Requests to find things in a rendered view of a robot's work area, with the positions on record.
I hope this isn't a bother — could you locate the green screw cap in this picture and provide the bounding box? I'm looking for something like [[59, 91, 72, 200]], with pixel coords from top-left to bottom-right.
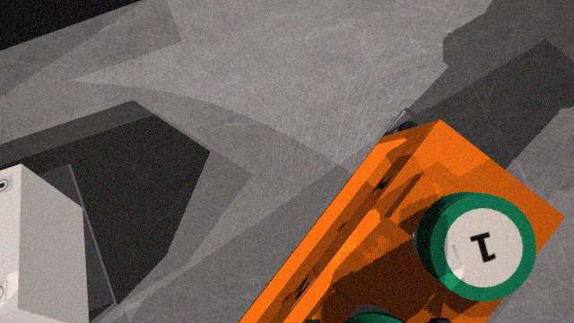
[[416, 192, 536, 301], [344, 311, 405, 323]]

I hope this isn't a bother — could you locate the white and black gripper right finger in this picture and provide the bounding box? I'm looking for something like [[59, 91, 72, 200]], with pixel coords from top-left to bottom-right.
[[425, 318, 452, 323]]

